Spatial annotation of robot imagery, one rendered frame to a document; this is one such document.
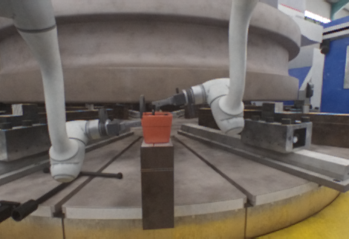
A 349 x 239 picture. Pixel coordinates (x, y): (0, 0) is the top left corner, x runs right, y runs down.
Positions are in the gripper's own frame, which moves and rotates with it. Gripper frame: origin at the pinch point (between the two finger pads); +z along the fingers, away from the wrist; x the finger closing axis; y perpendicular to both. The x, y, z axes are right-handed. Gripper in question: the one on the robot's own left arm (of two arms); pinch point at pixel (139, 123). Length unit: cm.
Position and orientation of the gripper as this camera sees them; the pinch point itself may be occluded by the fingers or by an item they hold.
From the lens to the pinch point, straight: 90.1
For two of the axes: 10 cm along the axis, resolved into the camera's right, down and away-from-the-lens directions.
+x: 0.9, 1.2, -9.9
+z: 9.9, -1.3, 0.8
